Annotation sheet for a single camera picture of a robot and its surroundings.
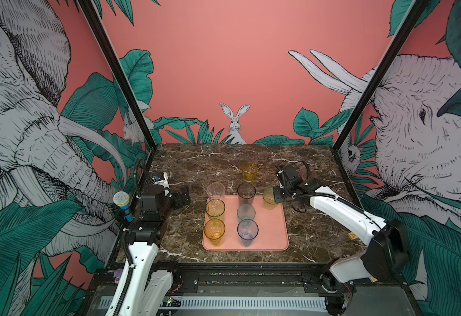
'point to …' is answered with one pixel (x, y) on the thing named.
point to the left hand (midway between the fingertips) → (176, 186)
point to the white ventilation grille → (240, 303)
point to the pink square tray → (271, 234)
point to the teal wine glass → (245, 211)
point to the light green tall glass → (215, 209)
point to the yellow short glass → (249, 169)
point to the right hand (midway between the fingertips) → (275, 191)
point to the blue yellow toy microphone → (122, 199)
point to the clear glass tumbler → (215, 190)
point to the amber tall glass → (214, 230)
